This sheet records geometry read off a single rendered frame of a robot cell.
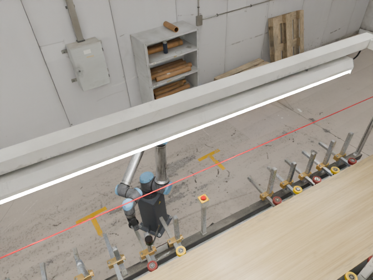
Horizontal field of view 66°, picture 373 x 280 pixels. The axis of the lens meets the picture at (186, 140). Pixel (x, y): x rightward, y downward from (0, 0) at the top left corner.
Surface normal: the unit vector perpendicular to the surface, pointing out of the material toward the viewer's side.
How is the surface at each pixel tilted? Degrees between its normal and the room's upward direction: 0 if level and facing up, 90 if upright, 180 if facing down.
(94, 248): 0
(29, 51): 90
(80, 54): 90
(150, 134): 61
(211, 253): 0
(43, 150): 90
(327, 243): 0
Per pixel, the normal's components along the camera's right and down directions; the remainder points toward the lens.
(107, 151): 0.39, 0.13
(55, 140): -0.04, -0.75
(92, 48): 0.55, 0.54
